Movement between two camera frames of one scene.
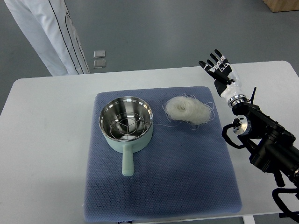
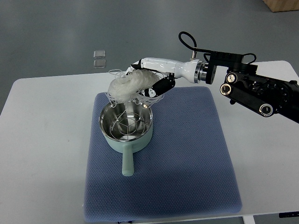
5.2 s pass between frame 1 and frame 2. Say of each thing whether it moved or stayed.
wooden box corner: stayed
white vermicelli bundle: moved
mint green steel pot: stayed
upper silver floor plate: stayed
